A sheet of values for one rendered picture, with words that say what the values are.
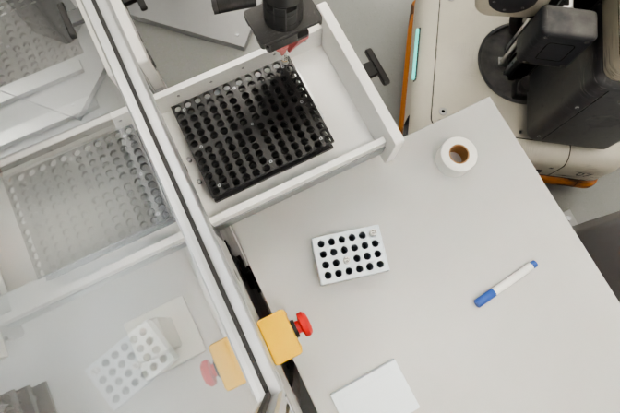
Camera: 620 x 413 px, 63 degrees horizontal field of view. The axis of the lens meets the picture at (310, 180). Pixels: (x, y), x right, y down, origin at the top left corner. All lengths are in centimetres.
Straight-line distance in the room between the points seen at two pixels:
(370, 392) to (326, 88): 54
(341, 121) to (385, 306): 35
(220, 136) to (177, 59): 114
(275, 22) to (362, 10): 132
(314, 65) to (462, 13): 89
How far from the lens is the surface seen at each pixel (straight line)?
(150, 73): 95
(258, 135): 85
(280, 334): 79
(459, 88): 165
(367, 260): 92
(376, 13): 206
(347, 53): 89
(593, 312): 108
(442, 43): 171
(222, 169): 84
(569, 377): 106
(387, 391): 94
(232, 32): 196
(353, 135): 93
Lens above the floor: 170
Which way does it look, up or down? 75 degrees down
